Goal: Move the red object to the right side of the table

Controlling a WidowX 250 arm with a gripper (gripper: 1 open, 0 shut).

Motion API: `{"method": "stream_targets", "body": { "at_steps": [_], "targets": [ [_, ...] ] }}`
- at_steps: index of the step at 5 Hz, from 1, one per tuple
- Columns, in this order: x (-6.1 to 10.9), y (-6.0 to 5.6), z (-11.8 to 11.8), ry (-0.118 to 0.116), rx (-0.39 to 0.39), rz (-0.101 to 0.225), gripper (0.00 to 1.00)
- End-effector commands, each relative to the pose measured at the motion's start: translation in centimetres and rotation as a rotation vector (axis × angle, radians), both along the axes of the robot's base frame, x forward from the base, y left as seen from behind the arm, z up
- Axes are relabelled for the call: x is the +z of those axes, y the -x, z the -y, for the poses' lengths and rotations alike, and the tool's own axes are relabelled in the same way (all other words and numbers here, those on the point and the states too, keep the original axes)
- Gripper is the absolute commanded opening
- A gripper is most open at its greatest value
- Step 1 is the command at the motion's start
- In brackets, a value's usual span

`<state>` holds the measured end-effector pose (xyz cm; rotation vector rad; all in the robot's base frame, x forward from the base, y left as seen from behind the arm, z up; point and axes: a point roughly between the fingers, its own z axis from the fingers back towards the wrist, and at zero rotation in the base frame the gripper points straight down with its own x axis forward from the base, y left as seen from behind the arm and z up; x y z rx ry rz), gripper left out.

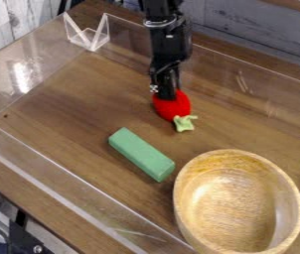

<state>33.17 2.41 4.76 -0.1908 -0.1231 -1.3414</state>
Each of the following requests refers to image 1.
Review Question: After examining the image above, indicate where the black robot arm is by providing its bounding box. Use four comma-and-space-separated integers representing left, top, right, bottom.
140, 0, 193, 100

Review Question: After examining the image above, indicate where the black clamp with bolt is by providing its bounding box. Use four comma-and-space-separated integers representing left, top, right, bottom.
10, 221, 56, 254

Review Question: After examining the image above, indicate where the clear acrylic front wall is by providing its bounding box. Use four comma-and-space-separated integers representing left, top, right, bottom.
0, 129, 195, 254

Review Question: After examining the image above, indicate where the red plush strawberry toy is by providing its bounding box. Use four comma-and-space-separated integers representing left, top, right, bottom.
153, 89, 199, 133

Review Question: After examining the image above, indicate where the wooden oval bowl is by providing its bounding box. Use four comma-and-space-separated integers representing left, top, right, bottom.
173, 149, 300, 254

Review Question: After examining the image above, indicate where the clear acrylic corner bracket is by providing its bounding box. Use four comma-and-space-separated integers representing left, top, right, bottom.
64, 13, 110, 52

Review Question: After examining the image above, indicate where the green rectangular block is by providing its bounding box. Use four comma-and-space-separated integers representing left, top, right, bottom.
108, 127, 176, 183

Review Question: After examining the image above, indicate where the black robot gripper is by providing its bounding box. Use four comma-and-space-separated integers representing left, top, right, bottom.
144, 16, 193, 101

